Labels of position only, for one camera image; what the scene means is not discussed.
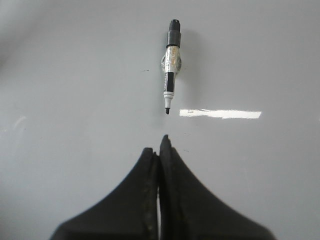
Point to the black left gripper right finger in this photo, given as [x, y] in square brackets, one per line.
[189, 211]

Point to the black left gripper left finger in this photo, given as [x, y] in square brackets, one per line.
[129, 212]

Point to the black white dry-erase marker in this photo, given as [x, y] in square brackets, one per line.
[171, 62]

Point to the white whiteboard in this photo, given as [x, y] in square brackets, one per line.
[82, 94]

